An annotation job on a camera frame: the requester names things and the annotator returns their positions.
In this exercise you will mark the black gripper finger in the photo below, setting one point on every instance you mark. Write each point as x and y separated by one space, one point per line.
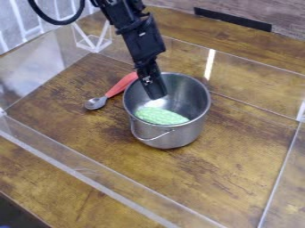
151 81

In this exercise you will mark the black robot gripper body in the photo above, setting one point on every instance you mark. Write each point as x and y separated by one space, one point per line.
142 37

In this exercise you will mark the green bumpy gourd toy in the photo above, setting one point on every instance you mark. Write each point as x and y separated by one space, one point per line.
159 116

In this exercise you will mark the silver metal pot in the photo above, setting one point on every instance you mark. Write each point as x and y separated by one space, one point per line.
187 99

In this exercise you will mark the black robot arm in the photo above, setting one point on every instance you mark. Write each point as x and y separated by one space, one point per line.
114 7

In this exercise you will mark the black strip on table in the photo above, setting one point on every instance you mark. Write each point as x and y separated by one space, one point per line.
254 24

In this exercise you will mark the clear acrylic corner bracket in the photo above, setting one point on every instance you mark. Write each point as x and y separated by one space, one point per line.
92 43

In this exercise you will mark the red-handled metal spoon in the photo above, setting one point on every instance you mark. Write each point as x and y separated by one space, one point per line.
98 102

